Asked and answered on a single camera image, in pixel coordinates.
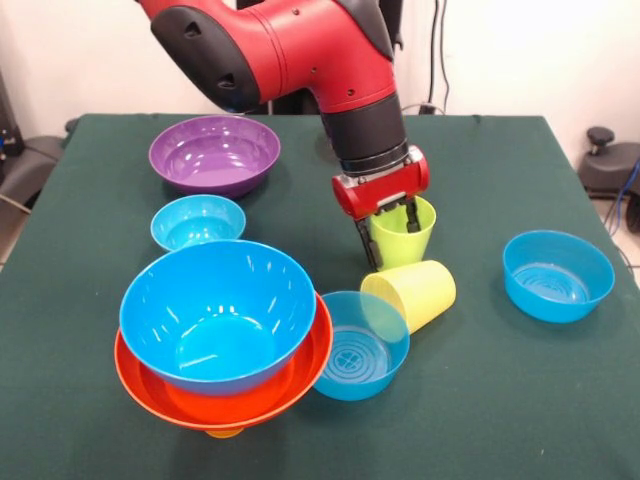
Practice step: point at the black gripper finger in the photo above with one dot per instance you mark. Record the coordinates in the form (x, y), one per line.
(413, 217)
(371, 247)

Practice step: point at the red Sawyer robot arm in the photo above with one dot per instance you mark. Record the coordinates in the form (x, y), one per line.
(300, 50)

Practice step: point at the black pedestal foot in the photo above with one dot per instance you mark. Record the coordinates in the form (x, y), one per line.
(610, 170)
(30, 165)

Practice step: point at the purple bowl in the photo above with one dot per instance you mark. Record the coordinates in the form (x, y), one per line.
(215, 155)

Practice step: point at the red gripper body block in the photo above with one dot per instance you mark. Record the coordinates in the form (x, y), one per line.
(380, 192)

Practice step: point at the dark green table cloth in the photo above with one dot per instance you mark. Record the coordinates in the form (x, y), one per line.
(100, 300)

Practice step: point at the small light blue bowl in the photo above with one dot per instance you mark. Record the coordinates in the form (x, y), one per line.
(195, 225)

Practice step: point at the yellow cup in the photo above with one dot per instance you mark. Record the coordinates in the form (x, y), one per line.
(425, 290)

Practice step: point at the green cup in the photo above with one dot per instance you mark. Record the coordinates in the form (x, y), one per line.
(400, 250)

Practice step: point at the large deep blue bowl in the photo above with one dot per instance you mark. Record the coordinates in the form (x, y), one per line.
(215, 300)

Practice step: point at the large orange bowl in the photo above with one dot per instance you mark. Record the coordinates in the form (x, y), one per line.
(225, 412)

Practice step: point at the black equipment box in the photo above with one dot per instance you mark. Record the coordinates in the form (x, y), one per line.
(7, 120)

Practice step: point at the orange cup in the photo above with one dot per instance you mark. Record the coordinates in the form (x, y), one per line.
(225, 433)

